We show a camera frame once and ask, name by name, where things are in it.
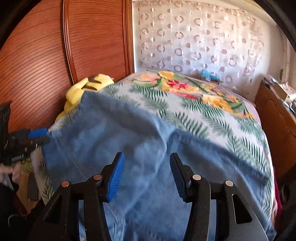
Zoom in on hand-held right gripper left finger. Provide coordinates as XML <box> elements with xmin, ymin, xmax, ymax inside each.
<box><xmin>26</xmin><ymin>152</ymin><xmax>126</xmax><ymax>241</ymax></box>

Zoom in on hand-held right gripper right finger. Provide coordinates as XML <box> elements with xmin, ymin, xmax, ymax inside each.
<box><xmin>169</xmin><ymin>152</ymin><xmax>270</xmax><ymax>241</ymax></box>

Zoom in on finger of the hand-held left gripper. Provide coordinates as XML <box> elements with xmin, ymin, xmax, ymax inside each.
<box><xmin>29</xmin><ymin>136</ymin><xmax>51</xmax><ymax>148</ymax></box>
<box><xmin>26</xmin><ymin>128</ymin><xmax>48</xmax><ymax>138</ymax></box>

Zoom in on blue denim pants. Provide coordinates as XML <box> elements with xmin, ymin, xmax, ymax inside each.
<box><xmin>42</xmin><ymin>91</ymin><xmax>270</xmax><ymax>241</ymax></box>

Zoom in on person's left hand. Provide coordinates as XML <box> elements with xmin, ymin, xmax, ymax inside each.
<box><xmin>0</xmin><ymin>162</ymin><xmax>22</xmax><ymax>186</ymax></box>

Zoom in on leaf print bedsheet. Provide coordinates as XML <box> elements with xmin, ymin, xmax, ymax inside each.
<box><xmin>41</xmin><ymin>82</ymin><xmax>277</xmax><ymax>233</ymax></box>

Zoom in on yellow plush toy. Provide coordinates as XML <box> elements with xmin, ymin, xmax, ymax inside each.
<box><xmin>55</xmin><ymin>73</ymin><xmax>115</xmax><ymax>122</ymax></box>

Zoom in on wooden slatted wardrobe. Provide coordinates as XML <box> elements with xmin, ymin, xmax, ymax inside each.
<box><xmin>0</xmin><ymin>0</ymin><xmax>135</xmax><ymax>138</ymax></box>

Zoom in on floral blanket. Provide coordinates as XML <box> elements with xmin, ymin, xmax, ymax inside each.
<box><xmin>118</xmin><ymin>70</ymin><xmax>258</xmax><ymax>121</ymax></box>

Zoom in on red cloth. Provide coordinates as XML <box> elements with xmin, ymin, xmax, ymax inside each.
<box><xmin>273</xmin><ymin>175</ymin><xmax>283</xmax><ymax>219</ymax></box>

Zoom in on crumpled blue cloth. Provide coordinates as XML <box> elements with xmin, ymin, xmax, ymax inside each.
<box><xmin>200</xmin><ymin>69</ymin><xmax>218</xmax><ymax>81</ymax></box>

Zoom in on long wooden cabinet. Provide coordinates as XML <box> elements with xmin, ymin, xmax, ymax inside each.
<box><xmin>254</xmin><ymin>82</ymin><xmax>296</xmax><ymax>179</ymax></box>

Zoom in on brown cardboard box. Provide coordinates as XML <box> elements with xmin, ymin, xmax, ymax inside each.
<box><xmin>273</xmin><ymin>82</ymin><xmax>290</xmax><ymax>99</ymax></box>

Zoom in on circle patterned sheer curtain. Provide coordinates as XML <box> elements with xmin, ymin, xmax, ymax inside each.
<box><xmin>131</xmin><ymin>0</ymin><xmax>287</xmax><ymax>98</ymax></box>

